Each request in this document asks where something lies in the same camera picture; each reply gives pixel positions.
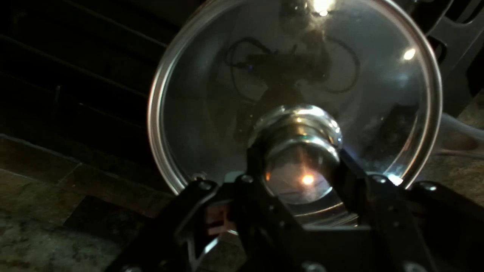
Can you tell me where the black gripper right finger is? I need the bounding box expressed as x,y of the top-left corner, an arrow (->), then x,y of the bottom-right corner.
332,146 -> 484,272

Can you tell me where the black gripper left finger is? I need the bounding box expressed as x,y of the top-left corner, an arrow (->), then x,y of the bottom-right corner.
108,142 -> 311,272

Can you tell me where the glass lid with steel knob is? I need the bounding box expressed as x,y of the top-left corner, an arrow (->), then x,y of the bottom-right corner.
147,0 -> 445,226

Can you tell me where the black gas stove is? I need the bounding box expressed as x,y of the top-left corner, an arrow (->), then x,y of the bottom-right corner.
395,0 -> 484,117

